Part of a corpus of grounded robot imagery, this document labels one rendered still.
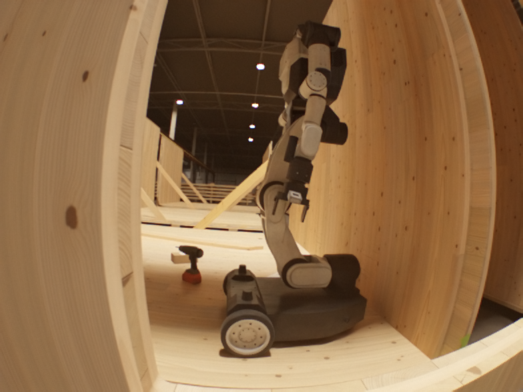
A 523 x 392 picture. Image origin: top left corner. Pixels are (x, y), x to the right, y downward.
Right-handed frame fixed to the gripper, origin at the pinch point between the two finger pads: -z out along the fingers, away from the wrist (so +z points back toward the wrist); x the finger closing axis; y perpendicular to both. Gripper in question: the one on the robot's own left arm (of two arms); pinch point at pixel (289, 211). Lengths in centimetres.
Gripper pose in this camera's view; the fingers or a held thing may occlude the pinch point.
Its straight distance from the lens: 90.3
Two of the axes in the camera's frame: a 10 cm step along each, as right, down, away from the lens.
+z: 2.6, -9.7, 0.2
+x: -9.6, -2.6, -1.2
